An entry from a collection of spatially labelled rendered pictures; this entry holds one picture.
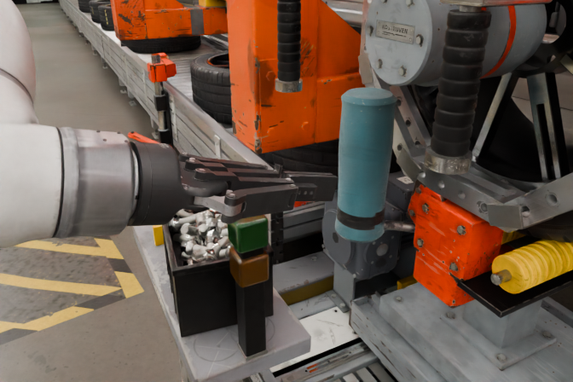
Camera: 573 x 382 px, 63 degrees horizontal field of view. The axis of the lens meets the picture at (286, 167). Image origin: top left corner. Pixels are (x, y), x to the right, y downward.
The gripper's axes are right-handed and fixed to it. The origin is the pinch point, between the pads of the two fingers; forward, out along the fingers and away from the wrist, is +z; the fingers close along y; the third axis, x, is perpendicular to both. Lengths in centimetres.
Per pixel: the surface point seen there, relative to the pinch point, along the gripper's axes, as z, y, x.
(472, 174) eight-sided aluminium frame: 35.8, 3.5, -1.3
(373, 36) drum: 12.2, 9.2, -18.1
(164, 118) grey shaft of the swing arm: 46, 173, 34
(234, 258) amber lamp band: -4.8, 4.3, 11.2
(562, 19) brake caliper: 71, 18, -32
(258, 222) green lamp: -3.7, 2.6, 5.5
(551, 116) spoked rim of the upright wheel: 38.4, -3.7, -13.2
